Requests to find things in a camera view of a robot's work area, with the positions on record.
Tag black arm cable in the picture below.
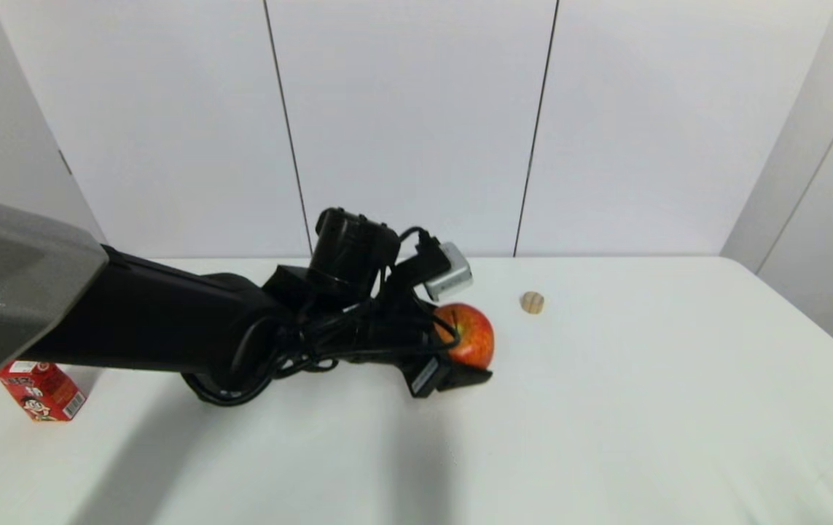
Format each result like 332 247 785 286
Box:
181 226 462 408

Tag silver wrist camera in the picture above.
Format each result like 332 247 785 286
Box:
423 242 474 302

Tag red milk carton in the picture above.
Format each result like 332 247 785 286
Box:
0 360 88 422

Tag red apple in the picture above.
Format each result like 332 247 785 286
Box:
432 303 496 370

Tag grey robot shoulder housing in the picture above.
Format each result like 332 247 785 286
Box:
0 187 110 419

